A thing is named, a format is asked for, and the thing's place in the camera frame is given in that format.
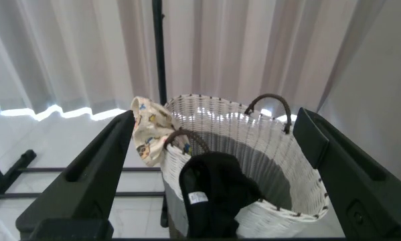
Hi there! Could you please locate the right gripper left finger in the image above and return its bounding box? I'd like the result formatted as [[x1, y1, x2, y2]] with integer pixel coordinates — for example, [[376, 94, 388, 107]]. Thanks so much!
[[15, 109, 137, 240]]

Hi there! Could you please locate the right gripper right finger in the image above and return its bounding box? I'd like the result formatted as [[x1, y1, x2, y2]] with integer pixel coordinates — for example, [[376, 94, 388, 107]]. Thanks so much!
[[293, 106, 401, 239]]

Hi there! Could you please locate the black garment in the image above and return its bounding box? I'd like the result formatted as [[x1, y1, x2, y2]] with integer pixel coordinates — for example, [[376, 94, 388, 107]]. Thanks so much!
[[179, 151, 264, 239]]

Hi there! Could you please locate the white laundry basket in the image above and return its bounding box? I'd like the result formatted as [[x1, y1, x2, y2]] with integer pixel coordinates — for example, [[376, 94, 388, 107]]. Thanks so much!
[[159, 92, 330, 239]]

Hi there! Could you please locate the black clothes rack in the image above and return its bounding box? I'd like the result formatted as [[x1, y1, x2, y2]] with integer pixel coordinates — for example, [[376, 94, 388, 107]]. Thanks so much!
[[0, 0, 170, 229]]

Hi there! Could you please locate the cream printed garment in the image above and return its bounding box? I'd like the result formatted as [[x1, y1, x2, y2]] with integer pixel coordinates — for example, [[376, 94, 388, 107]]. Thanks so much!
[[130, 96, 193, 167]]

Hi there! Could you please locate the white curtain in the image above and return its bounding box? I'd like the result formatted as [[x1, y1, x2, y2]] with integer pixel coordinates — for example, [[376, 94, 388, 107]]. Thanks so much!
[[0, 0, 387, 122]]

